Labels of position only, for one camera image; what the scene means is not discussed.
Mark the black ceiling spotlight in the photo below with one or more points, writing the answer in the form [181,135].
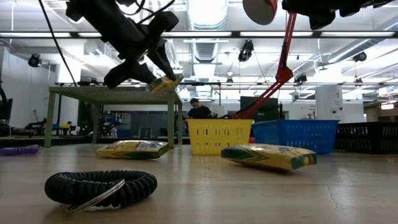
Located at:
[34,60]
[246,49]
[300,77]
[360,56]

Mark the white cabinet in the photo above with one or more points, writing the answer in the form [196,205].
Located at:
[329,102]

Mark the overhead LED light bar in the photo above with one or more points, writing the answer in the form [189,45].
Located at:
[264,34]

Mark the yellow plastic basket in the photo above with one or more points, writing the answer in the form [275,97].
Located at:
[217,124]

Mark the background black robot arm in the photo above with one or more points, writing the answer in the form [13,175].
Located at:
[109,129]

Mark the red desk lamp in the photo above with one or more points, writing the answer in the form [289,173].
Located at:
[283,74]

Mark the silver ventilation duct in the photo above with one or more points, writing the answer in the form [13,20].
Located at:
[206,15]

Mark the blue plastic basket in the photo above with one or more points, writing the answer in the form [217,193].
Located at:
[295,126]

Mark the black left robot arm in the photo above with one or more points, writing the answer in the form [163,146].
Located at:
[81,9]

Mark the green perforated metal shelf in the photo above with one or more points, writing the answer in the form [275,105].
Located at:
[93,95]

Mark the yellow crayon box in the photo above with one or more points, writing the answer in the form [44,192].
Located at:
[133,149]
[164,84]
[267,157]

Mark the black plastic basket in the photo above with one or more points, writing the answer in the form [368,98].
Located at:
[367,126]

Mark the purple coil wristband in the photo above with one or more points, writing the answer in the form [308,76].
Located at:
[18,151]

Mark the black background monitor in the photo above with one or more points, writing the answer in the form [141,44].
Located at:
[270,109]

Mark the person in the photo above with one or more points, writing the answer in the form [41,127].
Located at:
[199,110]

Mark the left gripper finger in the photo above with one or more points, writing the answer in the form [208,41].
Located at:
[130,71]
[163,28]

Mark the black aluminium table frame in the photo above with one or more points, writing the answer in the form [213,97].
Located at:
[25,141]

